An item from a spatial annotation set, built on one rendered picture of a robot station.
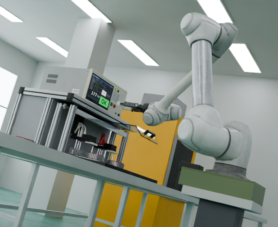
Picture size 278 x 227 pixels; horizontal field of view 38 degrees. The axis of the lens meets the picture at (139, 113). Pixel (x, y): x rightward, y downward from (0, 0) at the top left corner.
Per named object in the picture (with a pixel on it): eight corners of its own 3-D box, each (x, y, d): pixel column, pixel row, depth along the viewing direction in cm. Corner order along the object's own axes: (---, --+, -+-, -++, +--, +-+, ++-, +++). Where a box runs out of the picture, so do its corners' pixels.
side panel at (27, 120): (38, 151, 237) (54, 99, 243) (34, 150, 235) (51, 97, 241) (5, 144, 251) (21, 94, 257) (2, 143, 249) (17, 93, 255)
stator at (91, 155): (106, 163, 242) (108, 157, 243) (96, 160, 233) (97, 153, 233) (91, 160, 248) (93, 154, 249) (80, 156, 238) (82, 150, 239)
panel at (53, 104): (100, 167, 291) (111, 127, 296) (38, 147, 235) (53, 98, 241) (99, 167, 291) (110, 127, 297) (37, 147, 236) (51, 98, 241)
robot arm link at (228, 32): (217, 48, 235) (199, 39, 228) (237, 23, 226) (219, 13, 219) (225, 61, 225) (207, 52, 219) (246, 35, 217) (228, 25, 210)
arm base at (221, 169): (252, 184, 202) (254, 173, 203) (242, 179, 183) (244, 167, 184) (217, 177, 211) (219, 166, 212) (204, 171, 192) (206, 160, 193)
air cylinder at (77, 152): (81, 159, 249) (83, 151, 250) (73, 157, 243) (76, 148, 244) (74, 158, 252) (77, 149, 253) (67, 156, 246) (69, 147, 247)
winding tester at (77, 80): (120, 120, 283) (127, 92, 286) (83, 100, 246) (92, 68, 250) (76, 113, 303) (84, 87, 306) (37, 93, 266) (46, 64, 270)
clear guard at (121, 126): (157, 144, 274) (159, 135, 275) (141, 135, 254) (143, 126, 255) (117, 137, 290) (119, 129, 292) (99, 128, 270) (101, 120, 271)
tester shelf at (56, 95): (129, 130, 290) (131, 124, 290) (71, 100, 232) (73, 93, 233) (81, 122, 312) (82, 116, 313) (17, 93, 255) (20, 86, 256)
